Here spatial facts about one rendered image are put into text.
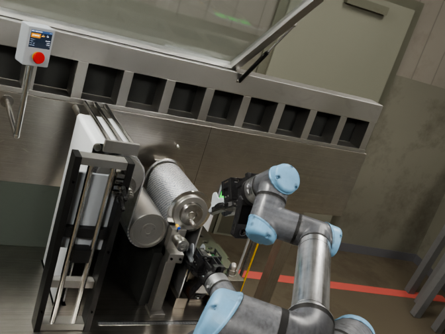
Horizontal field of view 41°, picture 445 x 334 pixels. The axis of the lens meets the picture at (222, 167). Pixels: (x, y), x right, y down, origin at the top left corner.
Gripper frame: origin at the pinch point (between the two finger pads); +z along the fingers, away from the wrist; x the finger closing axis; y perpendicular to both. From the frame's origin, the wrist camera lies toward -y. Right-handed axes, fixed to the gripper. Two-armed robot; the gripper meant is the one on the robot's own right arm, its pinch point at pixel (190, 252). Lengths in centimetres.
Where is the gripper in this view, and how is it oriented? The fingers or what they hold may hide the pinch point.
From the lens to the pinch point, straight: 197.0
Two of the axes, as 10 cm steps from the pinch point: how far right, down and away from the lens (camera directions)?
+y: 3.0, -9.0, -3.1
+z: -3.9, -4.1, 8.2
